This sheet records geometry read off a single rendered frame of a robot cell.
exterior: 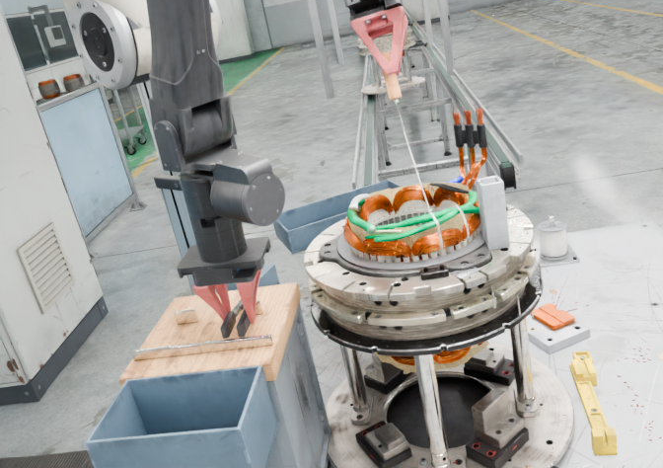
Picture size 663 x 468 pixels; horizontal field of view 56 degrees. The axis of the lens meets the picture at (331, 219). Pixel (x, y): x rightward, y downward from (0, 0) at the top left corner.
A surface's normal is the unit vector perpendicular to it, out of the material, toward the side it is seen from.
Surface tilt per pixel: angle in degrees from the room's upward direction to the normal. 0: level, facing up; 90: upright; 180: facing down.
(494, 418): 90
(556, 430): 0
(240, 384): 90
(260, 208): 92
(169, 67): 81
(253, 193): 92
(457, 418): 0
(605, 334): 0
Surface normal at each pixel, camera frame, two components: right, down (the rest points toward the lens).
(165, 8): -0.60, 0.40
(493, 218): 0.04, 0.35
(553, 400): -0.19, -0.92
